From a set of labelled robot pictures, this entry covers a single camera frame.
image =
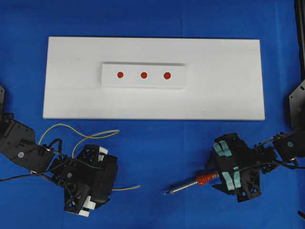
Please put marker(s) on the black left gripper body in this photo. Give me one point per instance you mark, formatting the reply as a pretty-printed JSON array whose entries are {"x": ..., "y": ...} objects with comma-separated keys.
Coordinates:
[{"x": 73, "y": 173}]

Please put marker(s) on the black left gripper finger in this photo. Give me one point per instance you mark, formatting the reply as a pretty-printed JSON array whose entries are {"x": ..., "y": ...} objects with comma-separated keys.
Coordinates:
[
  {"x": 79, "y": 201},
  {"x": 98, "y": 157}
]

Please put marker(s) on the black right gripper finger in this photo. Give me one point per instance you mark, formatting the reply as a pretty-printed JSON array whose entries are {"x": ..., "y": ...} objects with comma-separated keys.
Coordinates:
[
  {"x": 229, "y": 152},
  {"x": 244, "y": 184}
]

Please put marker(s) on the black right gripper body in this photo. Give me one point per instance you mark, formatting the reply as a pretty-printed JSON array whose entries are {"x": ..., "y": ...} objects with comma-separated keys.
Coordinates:
[{"x": 260, "y": 158}]

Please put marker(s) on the red handled soldering iron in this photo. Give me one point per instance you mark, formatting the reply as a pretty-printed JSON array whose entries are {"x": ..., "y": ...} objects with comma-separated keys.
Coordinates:
[{"x": 199, "y": 180}]

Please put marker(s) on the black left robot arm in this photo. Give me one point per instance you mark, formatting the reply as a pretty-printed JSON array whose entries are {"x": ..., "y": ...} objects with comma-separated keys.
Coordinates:
[{"x": 17, "y": 143}]

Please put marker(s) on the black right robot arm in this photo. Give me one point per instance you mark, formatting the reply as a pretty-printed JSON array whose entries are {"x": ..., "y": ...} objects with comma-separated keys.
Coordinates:
[{"x": 289, "y": 106}]

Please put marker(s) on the large white base board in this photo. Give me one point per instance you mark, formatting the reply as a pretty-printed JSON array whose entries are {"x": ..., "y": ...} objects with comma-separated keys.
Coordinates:
[{"x": 223, "y": 79}]

